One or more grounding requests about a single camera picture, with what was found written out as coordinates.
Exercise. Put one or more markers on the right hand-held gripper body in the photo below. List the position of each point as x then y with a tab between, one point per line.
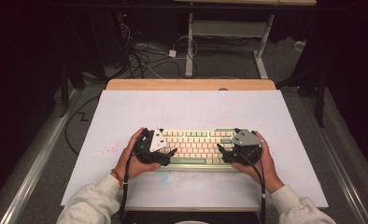
246	140

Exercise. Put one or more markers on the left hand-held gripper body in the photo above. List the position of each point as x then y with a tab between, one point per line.
158	140

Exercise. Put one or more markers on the green and cream keyboard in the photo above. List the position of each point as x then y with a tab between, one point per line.
197	146

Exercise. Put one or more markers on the person's left hand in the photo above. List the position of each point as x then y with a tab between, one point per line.
132	168

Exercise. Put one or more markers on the person's right hand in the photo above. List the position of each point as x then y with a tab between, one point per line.
269	174

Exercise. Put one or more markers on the white board sheet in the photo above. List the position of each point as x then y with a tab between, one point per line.
188	109

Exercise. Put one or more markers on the white round object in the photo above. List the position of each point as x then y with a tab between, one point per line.
191	222

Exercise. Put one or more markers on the black stand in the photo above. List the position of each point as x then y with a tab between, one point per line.
320	102
63	93

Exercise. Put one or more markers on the white power adapter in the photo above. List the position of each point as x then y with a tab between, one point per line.
172	53

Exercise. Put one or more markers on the white desk frame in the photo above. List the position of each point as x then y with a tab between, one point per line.
190	46

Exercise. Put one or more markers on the metal floor rail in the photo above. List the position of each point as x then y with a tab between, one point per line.
344	183
32	180

